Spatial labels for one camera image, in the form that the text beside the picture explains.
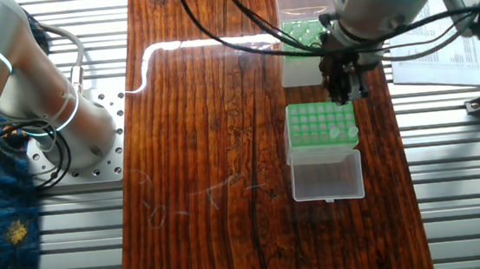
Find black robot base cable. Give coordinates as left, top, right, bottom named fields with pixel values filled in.
left=0, top=115, right=73, bottom=193

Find tall green pipette tip holder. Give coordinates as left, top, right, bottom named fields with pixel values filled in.
left=283, top=98, right=366, bottom=205

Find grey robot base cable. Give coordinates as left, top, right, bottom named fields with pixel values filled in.
left=35, top=22, right=92, bottom=109

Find printed white paper sheet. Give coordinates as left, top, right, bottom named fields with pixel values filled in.
left=386, top=9, right=480, bottom=95

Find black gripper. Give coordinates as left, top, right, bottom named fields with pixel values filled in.
left=315, top=35, right=388, bottom=108

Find brown wooden board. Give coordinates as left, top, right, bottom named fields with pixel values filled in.
left=95, top=0, right=436, bottom=269

